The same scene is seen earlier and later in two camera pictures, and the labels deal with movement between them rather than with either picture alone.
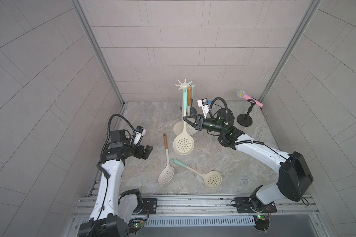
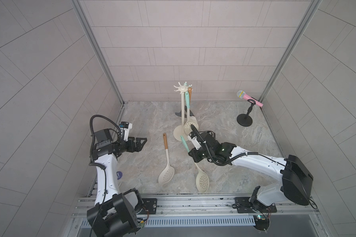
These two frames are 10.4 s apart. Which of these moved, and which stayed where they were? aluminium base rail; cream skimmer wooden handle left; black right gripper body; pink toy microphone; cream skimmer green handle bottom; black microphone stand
Moved: cream skimmer green handle bottom; black right gripper body
Stayed: black microphone stand; pink toy microphone; cream skimmer wooden handle left; aluminium base rail
